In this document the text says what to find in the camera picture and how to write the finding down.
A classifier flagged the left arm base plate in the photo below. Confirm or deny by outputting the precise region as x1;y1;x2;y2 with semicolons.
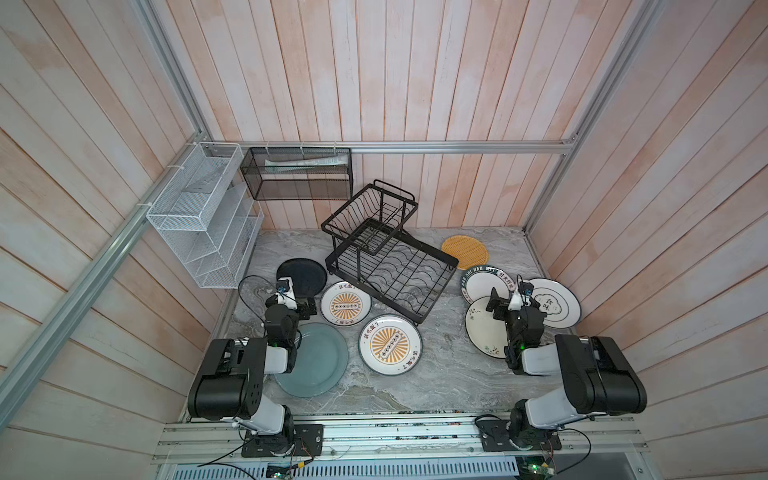
241;424;324;458

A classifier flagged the orange sunburst plate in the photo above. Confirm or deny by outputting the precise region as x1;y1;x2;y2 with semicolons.
358;315;423;376
320;281;372;326

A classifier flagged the white plate cloud outline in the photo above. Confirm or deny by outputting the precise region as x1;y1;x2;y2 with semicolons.
529;278;582;329

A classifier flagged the cream floral plate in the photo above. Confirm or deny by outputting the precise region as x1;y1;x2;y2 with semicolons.
465;296;508;359

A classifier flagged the yellow woven round trivet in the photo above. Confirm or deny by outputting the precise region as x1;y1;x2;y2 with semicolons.
441;235;489;270

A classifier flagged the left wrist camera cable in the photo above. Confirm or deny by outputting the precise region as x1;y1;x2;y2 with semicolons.
237;274;278;325

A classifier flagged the black round plate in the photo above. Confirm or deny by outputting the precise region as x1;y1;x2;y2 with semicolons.
276;258;328;299

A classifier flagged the aluminium front rail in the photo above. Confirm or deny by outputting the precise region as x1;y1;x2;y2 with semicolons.
152;412;649;465

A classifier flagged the grey-green plain plate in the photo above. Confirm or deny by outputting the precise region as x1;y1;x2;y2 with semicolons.
275;323;349;398

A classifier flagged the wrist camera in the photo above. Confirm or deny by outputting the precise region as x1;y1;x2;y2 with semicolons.
507;277;534;311
275;277;298;310

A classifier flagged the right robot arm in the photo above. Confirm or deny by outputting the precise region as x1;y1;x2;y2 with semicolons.
474;285;648;451

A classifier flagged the black mesh wall basket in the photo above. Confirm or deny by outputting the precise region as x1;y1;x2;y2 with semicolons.
240;146;353;201

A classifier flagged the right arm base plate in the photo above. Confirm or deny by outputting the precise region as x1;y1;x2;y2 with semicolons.
473;415;562;452

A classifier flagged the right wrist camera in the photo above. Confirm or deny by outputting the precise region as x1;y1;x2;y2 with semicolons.
507;277;534;311

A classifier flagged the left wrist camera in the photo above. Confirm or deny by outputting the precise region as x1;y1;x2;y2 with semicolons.
275;277;298;310

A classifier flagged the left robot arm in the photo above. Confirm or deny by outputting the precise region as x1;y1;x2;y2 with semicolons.
187;299;317;456

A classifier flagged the white plate green patterned rim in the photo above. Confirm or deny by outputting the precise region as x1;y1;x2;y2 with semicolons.
460;265;517;304

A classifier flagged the black wire dish rack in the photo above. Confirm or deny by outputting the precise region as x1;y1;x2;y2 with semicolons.
321;179;459;325

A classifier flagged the white mesh wall shelf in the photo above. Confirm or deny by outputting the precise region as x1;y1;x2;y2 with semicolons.
147;142;264;289

